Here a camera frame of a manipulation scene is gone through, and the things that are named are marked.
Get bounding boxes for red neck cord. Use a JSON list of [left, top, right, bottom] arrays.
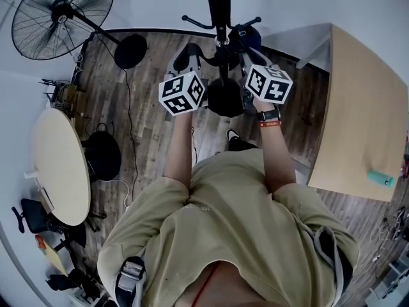
[[190, 264, 218, 307]]

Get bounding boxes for black metal furniture legs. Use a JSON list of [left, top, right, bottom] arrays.
[[47, 211, 108, 249]]

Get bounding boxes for long black fan cable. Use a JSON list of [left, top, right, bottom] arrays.
[[123, 68, 140, 201]]

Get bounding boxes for teal cylindrical bottle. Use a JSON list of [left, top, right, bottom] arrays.
[[367, 169, 395, 187]]

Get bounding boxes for person's right leg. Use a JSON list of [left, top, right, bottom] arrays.
[[228, 138, 259, 153]]

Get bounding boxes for white furniture frame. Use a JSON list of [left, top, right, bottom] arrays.
[[369, 251, 409, 307]]

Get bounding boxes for person's left forearm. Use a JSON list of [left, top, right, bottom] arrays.
[[162, 113, 196, 188]]

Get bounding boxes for tangle of cables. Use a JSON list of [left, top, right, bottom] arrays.
[[372, 206, 409, 262]]

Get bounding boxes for round wooden table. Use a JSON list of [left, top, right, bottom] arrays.
[[31, 107, 92, 226]]

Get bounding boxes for yellow table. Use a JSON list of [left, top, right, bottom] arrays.
[[35, 235, 70, 276]]

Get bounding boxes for brown cardboard box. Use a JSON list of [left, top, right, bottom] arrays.
[[56, 83, 82, 114]]

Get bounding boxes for person's beige shirt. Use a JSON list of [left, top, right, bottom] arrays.
[[97, 148, 359, 307]]

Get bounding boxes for black standing fan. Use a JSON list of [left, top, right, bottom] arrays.
[[11, 0, 148, 70]]

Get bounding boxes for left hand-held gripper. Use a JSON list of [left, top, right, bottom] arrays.
[[158, 42, 210, 117]]

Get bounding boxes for dark blue cap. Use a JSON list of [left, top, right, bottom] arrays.
[[242, 26, 263, 54]]

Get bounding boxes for person's right forearm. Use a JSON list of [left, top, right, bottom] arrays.
[[255, 102, 297, 194]]

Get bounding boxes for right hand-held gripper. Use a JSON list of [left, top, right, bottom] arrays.
[[238, 50, 294, 112]]

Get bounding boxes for white shelf unit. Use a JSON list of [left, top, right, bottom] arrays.
[[68, 286, 109, 307]]

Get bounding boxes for black wristwatch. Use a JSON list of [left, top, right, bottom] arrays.
[[257, 107, 282, 123]]

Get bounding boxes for tan notebook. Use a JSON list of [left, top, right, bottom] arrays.
[[37, 185, 56, 214]]

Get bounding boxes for black round bag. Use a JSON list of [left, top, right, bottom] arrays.
[[83, 122, 122, 182]]

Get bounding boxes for grey black shoulder strap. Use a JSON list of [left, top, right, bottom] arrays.
[[311, 225, 354, 300]]

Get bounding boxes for grey buckled shoulder strap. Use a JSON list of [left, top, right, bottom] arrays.
[[114, 256, 147, 307]]

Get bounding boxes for light wooden rectangular table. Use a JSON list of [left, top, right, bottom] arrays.
[[295, 23, 409, 203]]

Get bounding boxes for white cable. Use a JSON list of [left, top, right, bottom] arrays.
[[107, 178, 131, 208]]

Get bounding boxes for black office chair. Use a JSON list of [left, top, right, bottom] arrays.
[[11, 198, 50, 235]]

